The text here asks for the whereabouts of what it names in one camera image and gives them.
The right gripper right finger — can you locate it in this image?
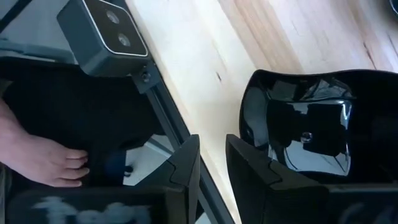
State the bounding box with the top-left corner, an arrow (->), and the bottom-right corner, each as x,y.
225,133 -> 398,224

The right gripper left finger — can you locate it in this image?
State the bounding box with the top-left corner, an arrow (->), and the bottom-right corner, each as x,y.
6,134 -> 201,224

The black wavy square plate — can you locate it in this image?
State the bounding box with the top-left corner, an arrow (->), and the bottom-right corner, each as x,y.
239,68 -> 398,185

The person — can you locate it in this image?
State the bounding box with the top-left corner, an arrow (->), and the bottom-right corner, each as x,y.
0,57 -> 165,190

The person's hand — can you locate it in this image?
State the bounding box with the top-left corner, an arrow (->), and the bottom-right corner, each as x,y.
0,99 -> 91,188

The black aluminium rig frame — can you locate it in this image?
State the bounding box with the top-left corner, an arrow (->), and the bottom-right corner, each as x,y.
130,62 -> 236,224

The grey table-level depth camera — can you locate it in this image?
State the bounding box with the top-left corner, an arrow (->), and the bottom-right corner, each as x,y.
57,0 -> 149,77

